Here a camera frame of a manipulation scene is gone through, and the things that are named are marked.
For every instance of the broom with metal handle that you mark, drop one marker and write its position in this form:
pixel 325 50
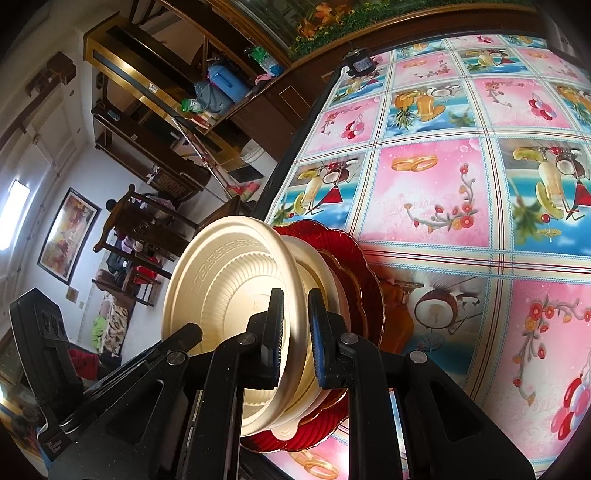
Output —
pixel 245 190

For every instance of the grey blue jug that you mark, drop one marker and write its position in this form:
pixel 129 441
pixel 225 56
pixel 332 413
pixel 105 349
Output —
pixel 211 99

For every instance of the wooden chair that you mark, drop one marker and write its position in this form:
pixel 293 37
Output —
pixel 139 232

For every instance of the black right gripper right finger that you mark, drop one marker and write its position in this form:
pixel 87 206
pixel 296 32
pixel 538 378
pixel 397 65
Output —
pixel 407 417

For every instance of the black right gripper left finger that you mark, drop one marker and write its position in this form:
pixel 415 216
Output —
pixel 213 385

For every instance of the white waste bin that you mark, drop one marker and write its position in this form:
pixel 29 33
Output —
pixel 259 164

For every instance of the small black table device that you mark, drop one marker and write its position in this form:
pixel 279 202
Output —
pixel 359 63

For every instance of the large red flower plate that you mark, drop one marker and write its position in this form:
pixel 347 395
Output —
pixel 342 249

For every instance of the wooden wall shelf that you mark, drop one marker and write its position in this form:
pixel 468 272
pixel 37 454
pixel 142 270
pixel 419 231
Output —
pixel 144 75

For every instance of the flower mural panel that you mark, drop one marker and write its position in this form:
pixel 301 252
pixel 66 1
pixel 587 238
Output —
pixel 302 26

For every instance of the framed wall picture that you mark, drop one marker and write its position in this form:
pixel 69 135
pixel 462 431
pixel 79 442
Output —
pixel 65 240

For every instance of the colourful plastic tablecloth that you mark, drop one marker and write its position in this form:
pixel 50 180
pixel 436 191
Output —
pixel 461 166

